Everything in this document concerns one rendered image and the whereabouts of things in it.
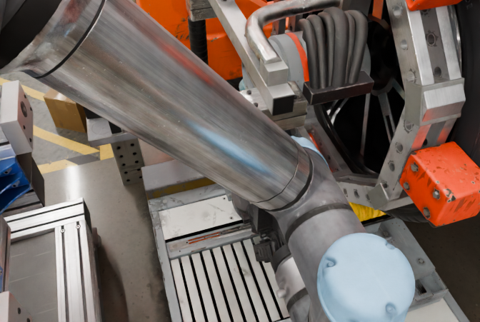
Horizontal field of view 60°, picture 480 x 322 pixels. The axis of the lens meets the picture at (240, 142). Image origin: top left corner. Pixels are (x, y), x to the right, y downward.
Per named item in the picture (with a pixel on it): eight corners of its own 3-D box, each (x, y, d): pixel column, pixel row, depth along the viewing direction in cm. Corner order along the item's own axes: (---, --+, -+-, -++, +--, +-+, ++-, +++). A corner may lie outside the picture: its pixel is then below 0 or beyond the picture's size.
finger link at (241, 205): (250, 169, 62) (279, 213, 57) (249, 177, 63) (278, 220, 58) (221, 180, 61) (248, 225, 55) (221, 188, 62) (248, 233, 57)
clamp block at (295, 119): (305, 126, 61) (309, 98, 57) (245, 140, 59) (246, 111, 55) (291, 105, 64) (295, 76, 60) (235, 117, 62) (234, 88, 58)
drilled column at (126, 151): (148, 180, 170) (128, 99, 140) (123, 185, 168) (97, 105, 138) (144, 162, 177) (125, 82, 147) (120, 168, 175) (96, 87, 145)
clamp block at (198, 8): (236, 15, 83) (236, -11, 80) (191, 22, 81) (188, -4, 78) (228, 3, 87) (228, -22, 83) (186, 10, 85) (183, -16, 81)
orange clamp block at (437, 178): (438, 170, 66) (477, 216, 60) (394, 182, 64) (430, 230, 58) (454, 138, 61) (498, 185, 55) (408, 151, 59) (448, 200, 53)
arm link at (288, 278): (341, 299, 51) (278, 320, 50) (325, 266, 54) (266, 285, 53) (353, 270, 46) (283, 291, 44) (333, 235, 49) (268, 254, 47)
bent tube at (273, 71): (397, 62, 58) (421, -12, 51) (267, 88, 54) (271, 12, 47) (339, 4, 70) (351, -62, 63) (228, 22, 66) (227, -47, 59)
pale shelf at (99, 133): (147, 136, 128) (146, 128, 126) (90, 148, 124) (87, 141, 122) (130, 59, 157) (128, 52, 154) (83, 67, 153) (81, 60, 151)
